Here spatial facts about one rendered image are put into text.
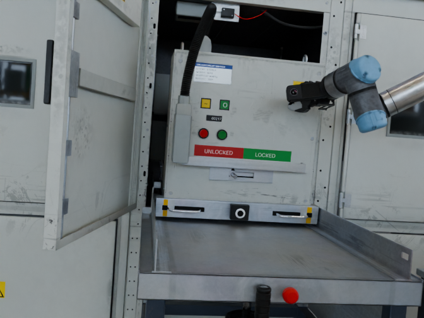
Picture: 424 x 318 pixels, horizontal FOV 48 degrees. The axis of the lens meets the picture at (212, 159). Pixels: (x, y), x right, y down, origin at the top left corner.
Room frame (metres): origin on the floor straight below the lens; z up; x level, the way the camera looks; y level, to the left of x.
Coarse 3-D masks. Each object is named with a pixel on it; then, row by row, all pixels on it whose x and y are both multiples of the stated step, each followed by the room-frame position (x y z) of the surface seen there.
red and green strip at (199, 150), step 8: (200, 152) 1.51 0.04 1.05; (208, 152) 1.51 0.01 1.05; (216, 152) 1.51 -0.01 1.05; (224, 152) 1.52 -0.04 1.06; (232, 152) 1.52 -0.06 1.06; (240, 152) 1.52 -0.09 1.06; (248, 152) 1.53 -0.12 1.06; (256, 152) 1.53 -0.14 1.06; (264, 152) 1.53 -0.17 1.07; (272, 152) 1.54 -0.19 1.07; (280, 152) 1.54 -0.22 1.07; (288, 152) 1.55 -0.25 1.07; (272, 160) 1.54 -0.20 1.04; (280, 160) 1.54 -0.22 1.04; (288, 160) 1.55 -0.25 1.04
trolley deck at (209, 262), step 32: (192, 224) 1.47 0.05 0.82; (224, 224) 1.51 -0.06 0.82; (256, 224) 1.56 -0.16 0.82; (288, 224) 1.60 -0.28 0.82; (192, 256) 1.09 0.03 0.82; (224, 256) 1.11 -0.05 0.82; (256, 256) 1.13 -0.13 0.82; (288, 256) 1.15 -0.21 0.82; (320, 256) 1.18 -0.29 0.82; (352, 256) 1.20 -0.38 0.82; (160, 288) 0.94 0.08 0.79; (192, 288) 0.95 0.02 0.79; (224, 288) 0.96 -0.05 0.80; (320, 288) 0.99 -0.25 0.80; (352, 288) 1.00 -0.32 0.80; (384, 288) 1.01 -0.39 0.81; (416, 288) 1.02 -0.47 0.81
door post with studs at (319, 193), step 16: (336, 0) 1.69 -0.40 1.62; (336, 16) 1.70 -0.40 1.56; (336, 32) 1.70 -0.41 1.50; (336, 48) 1.70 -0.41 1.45; (336, 64) 1.70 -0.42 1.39; (320, 128) 1.69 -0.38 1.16; (320, 144) 1.69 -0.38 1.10; (320, 160) 1.69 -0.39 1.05; (320, 176) 1.69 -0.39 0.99; (320, 192) 1.69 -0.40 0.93
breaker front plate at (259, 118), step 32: (224, 64) 1.50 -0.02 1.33; (256, 64) 1.51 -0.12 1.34; (288, 64) 1.53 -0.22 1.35; (192, 96) 1.49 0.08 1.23; (224, 96) 1.50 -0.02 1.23; (256, 96) 1.52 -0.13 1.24; (192, 128) 1.50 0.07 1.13; (224, 128) 1.51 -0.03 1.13; (256, 128) 1.53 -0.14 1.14; (288, 128) 1.54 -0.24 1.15; (256, 160) 1.53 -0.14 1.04; (192, 192) 1.51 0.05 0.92; (224, 192) 1.53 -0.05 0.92; (256, 192) 1.54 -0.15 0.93; (288, 192) 1.56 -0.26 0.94
